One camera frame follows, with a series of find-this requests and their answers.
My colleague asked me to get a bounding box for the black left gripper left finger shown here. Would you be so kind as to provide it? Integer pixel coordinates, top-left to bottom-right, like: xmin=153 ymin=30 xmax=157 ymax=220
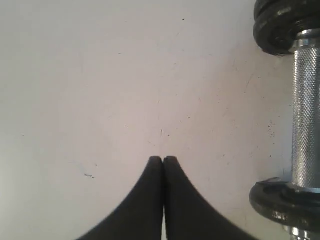
xmin=80 ymin=156 xmax=164 ymax=240

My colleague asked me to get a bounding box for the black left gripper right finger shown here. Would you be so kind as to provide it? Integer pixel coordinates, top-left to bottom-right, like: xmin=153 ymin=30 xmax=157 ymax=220
xmin=163 ymin=156 xmax=254 ymax=240

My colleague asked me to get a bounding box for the chrome threaded dumbbell bar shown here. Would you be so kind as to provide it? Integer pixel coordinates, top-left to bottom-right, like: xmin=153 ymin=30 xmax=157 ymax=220
xmin=284 ymin=29 xmax=320 ymax=240

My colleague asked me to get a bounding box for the black weight plate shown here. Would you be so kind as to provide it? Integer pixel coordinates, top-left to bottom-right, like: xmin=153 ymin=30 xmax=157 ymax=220
xmin=249 ymin=178 xmax=320 ymax=240
xmin=253 ymin=15 xmax=320 ymax=56
xmin=254 ymin=0 xmax=320 ymax=23

